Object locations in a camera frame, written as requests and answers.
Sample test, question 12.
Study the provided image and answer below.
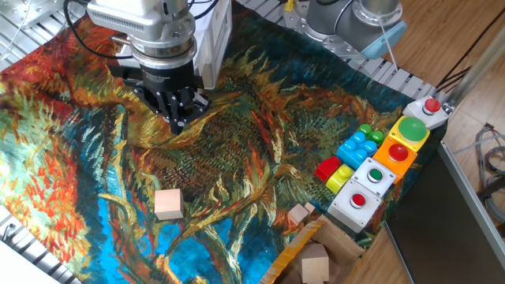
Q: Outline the dark flat bar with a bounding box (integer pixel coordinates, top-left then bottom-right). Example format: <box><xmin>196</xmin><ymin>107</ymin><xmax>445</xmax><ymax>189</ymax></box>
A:
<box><xmin>476</xmin><ymin>175</ymin><xmax>505</xmax><ymax>201</ymax></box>

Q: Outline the thin white string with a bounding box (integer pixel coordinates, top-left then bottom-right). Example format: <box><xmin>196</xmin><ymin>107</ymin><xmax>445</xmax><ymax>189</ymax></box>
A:
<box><xmin>376</xmin><ymin>17</ymin><xmax>399</xmax><ymax>74</ymax></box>

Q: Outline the white green-button box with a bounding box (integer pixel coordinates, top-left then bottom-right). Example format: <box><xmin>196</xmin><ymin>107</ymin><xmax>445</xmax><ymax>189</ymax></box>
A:
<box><xmin>350</xmin><ymin>156</ymin><xmax>398</xmax><ymax>198</ymax></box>

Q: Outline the yellow green-dome button box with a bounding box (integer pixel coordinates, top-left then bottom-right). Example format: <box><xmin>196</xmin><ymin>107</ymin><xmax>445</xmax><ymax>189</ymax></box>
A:
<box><xmin>387</xmin><ymin>115</ymin><xmax>431</xmax><ymax>153</ymax></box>

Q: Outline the clear plastic tube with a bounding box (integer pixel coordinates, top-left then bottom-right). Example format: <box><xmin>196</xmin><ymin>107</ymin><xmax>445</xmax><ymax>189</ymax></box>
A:
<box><xmin>451</xmin><ymin>133</ymin><xmax>505</xmax><ymax>155</ymax></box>

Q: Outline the aluminium frame post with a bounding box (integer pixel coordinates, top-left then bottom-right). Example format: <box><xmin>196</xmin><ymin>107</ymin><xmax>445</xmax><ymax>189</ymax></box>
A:
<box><xmin>445</xmin><ymin>35</ymin><xmax>505</xmax><ymax>107</ymax></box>

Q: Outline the grey cable coil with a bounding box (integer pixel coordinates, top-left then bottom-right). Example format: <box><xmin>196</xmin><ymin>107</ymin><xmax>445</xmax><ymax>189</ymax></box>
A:
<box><xmin>475</xmin><ymin>122</ymin><xmax>505</xmax><ymax>224</ymax></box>

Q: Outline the orange red-button box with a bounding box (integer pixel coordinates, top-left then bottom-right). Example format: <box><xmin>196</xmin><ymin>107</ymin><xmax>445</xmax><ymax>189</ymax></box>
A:
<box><xmin>372</xmin><ymin>136</ymin><xmax>418</xmax><ymax>185</ymax></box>

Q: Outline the black floor cable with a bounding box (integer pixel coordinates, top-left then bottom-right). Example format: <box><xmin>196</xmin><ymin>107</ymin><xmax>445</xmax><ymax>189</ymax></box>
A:
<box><xmin>436</xmin><ymin>7</ymin><xmax>505</xmax><ymax>94</ymax></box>

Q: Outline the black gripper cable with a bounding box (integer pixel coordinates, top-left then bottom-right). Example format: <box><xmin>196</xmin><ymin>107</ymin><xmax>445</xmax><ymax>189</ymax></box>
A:
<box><xmin>62</xmin><ymin>0</ymin><xmax>135</xmax><ymax>60</ymax></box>

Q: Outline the black panel with aluminium frame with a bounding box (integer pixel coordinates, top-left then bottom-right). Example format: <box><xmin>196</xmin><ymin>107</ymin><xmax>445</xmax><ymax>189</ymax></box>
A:
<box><xmin>384</xmin><ymin>140</ymin><xmax>505</xmax><ymax>284</ymax></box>

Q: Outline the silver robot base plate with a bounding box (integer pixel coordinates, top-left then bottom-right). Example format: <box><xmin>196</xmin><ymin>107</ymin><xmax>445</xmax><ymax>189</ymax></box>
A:
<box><xmin>282</xmin><ymin>0</ymin><xmax>382</xmax><ymax>62</ymax></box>

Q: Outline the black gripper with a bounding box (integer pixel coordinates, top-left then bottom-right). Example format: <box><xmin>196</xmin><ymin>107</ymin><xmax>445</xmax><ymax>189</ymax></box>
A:
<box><xmin>133</xmin><ymin>58</ymin><xmax>212</xmax><ymax>135</ymax></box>

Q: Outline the white drawer with black handle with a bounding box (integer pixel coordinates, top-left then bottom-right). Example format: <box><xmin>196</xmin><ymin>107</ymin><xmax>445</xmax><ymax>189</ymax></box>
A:
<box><xmin>107</xmin><ymin>41</ymin><xmax>204</xmax><ymax>91</ymax></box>

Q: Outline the green toy brick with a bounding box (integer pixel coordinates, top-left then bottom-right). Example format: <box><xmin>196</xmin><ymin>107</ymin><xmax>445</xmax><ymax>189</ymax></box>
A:
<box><xmin>357</xmin><ymin>123</ymin><xmax>386</xmax><ymax>147</ymax></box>

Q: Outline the silver metal bracket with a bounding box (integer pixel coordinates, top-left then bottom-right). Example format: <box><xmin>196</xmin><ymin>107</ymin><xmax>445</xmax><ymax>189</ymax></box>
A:
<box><xmin>0</xmin><ymin>0</ymin><xmax>66</xmax><ymax>31</ymax></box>

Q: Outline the white plastic drawer cabinet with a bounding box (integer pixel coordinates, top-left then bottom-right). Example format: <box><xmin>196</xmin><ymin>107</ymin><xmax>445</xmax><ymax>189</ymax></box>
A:
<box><xmin>192</xmin><ymin>0</ymin><xmax>234</xmax><ymax>91</ymax></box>

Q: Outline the yellow toy brick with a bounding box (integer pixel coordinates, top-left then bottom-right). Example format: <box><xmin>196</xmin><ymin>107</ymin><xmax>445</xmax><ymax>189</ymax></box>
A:
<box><xmin>325</xmin><ymin>164</ymin><xmax>355</xmax><ymax>195</ymax></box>

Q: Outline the grey red emergency-button box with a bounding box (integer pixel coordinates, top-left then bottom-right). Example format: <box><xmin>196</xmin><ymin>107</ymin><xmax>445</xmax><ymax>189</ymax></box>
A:
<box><xmin>402</xmin><ymin>95</ymin><xmax>451</xmax><ymax>131</ymax></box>

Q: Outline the large white red-button box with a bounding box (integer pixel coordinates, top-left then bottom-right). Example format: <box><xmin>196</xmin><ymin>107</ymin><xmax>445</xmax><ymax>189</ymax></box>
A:
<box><xmin>326</xmin><ymin>179</ymin><xmax>383</xmax><ymax>234</ymax></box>

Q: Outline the vented wrist sensor housing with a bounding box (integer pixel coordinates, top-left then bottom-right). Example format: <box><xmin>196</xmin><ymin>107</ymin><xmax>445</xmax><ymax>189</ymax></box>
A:
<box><xmin>86</xmin><ymin>0</ymin><xmax>196</xmax><ymax>47</ymax></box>

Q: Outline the blue toy brick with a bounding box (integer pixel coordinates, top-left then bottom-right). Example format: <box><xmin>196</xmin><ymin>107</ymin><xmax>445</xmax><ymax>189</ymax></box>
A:
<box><xmin>335</xmin><ymin>131</ymin><xmax>379</xmax><ymax>171</ymax></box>

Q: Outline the brown cardboard box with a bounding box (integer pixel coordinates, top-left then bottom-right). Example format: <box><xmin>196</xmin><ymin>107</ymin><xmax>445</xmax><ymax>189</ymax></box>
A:
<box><xmin>258</xmin><ymin>215</ymin><xmax>366</xmax><ymax>284</ymax></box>

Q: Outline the small wooden block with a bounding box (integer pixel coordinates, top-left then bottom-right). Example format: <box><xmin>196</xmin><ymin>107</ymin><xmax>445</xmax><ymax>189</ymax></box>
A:
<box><xmin>286</xmin><ymin>204</ymin><xmax>311</xmax><ymax>226</ymax></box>

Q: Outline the sunflower painting print cloth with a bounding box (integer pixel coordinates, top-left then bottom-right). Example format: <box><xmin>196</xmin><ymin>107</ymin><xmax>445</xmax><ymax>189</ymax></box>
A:
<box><xmin>0</xmin><ymin>0</ymin><xmax>449</xmax><ymax>284</ymax></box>

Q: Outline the red toy brick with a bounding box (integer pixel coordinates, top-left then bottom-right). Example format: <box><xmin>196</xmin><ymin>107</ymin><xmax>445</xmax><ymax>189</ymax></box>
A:
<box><xmin>314</xmin><ymin>155</ymin><xmax>342</xmax><ymax>182</ymax></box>

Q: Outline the large plain wooden cube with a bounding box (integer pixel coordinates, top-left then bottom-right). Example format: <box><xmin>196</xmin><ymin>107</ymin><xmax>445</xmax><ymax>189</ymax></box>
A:
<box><xmin>301</xmin><ymin>243</ymin><xmax>331</xmax><ymax>284</ymax></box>
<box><xmin>153</xmin><ymin>188</ymin><xmax>185</xmax><ymax>221</ymax></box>

